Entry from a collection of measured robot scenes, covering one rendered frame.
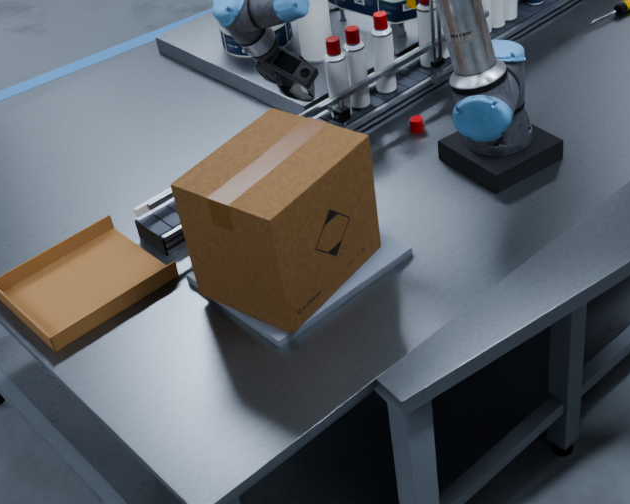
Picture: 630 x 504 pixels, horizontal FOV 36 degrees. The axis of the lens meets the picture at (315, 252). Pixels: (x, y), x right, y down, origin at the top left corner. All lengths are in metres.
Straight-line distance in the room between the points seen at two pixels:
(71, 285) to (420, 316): 0.74
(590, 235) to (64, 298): 1.09
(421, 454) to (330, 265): 0.40
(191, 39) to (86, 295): 1.06
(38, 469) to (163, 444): 1.24
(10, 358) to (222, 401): 1.30
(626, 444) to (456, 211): 0.93
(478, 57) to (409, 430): 0.73
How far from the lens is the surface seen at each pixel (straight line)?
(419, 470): 1.90
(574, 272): 1.94
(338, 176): 1.77
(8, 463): 2.98
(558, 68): 2.61
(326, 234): 1.80
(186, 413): 1.75
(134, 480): 2.50
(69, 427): 2.68
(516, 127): 2.16
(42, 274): 2.16
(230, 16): 2.05
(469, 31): 1.92
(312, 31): 2.58
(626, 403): 2.83
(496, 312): 1.85
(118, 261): 2.12
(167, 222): 2.11
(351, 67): 2.33
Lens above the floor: 2.08
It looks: 38 degrees down
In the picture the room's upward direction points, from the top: 9 degrees counter-clockwise
